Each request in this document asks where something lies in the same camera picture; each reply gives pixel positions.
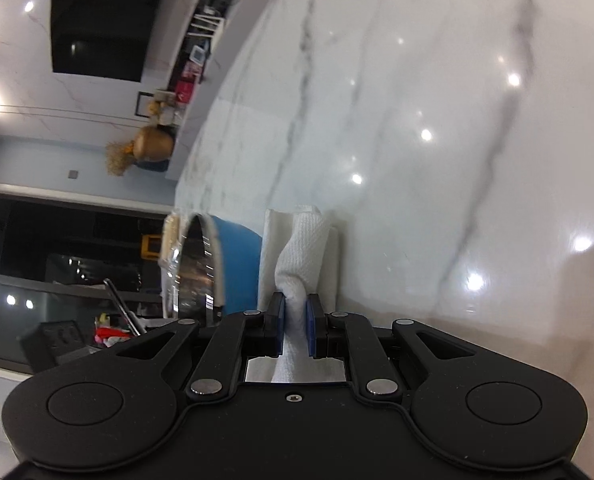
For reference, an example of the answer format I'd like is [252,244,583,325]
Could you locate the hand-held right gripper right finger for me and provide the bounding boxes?
[304,292,478,399]

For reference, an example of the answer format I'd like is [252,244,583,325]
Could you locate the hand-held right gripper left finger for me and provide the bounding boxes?
[114,292,284,403]

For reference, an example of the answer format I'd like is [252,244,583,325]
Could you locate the stainless steel bowl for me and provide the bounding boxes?
[169,212,264,322]

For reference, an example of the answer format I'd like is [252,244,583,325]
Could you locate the white paper towel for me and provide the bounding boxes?
[272,205,328,383]

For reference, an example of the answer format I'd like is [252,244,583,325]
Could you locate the folded white napkin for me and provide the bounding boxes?
[256,208,344,312]

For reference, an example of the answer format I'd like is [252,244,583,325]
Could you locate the clear plastic wrap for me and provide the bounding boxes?
[160,214,184,313]

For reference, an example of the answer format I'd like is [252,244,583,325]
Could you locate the metal rod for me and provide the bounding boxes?
[103,278,148,337]

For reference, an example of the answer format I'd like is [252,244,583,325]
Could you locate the golden round vase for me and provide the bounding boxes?
[132,125,176,164]

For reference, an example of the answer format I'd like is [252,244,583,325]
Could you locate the black box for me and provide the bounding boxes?
[19,320,86,367]

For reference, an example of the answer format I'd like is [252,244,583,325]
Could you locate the dried flower bunch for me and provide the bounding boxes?
[105,141,138,179]

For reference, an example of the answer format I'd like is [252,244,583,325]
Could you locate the dark glass window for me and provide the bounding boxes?
[0,184,178,377]

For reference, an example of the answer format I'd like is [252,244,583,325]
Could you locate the black television screen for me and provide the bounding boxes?
[51,0,218,82]

